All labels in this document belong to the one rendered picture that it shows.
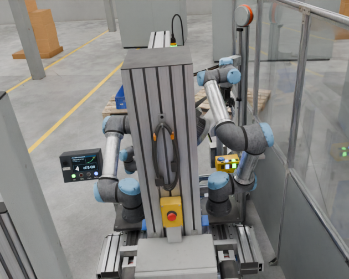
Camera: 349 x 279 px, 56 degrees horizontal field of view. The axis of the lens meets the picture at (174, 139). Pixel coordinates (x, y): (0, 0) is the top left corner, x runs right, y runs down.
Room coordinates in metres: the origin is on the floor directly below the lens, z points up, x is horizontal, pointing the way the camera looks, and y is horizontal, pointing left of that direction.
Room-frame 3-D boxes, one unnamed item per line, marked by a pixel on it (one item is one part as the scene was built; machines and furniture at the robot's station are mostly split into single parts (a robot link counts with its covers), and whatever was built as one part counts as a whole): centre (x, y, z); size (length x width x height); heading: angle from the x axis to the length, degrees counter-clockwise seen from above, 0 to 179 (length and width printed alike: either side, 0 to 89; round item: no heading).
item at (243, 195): (2.40, -0.60, 0.42); 0.04 x 0.04 x 0.83; 2
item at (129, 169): (1.93, 0.32, 1.08); 0.11 x 0.08 x 0.11; 81
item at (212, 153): (2.50, -0.38, 0.73); 0.15 x 0.09 x 0.22; 92
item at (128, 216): (1.47, 0.27, 1.09); 0.15 x 0.15 x 0.10
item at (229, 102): (1.74, -0.32, 1.62); 0.09 x 0.08 x 0.12; 2
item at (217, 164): (1.91, -0.36, 1.02); 0.16 x 0.10 x 0.11; 92
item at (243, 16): (2.70, -0.63, 1.88); 0.16 x 0.07 x 0.16; 37
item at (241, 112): (2.70, -0.63, 0.90); 0.08 x 0.06 x 1.80; 37
